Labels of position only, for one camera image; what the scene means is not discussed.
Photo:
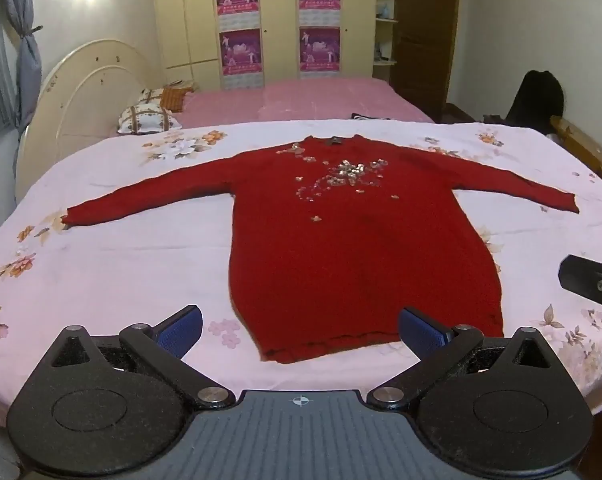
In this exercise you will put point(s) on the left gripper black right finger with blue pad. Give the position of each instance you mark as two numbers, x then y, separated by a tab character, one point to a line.
493	407

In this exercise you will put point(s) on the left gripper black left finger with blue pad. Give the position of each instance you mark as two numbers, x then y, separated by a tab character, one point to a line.
96	406

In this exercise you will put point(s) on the red embellished knit sweater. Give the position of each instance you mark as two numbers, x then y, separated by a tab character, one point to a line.
333	239

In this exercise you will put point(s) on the black backpack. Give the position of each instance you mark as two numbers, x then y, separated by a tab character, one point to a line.
539	98

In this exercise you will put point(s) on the white brown patterned pillow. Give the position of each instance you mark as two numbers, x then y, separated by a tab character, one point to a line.
145	118

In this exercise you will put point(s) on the black white striped cloth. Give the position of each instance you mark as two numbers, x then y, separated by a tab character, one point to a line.
357	116

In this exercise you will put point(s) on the cream rounded headboard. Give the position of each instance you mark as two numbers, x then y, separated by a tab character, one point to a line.
79	105

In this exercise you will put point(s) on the orange brown patterned pillow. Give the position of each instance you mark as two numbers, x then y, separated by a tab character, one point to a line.
172	98

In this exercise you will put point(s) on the brown wooden door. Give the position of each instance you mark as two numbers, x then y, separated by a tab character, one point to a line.
423	50

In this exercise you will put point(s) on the cream corner shelf unit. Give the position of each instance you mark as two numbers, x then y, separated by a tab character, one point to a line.
385	23

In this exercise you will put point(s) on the pink checked bed cover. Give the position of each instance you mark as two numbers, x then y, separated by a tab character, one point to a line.
301	99

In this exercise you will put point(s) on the lower right purple poster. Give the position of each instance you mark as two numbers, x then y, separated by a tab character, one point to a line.
319	52

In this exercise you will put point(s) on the lower left purple poster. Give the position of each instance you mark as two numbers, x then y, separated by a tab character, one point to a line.
241	59

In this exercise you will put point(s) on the cream wardrobe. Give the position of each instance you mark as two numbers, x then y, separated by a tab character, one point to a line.
189	40

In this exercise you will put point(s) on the upper left purple poster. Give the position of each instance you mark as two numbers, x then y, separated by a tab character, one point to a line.
235	15

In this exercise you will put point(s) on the grey blue curtain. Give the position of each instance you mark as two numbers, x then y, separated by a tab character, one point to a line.
20	16

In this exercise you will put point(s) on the wooden bed frame rail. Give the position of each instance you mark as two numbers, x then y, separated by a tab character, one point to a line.
579	144

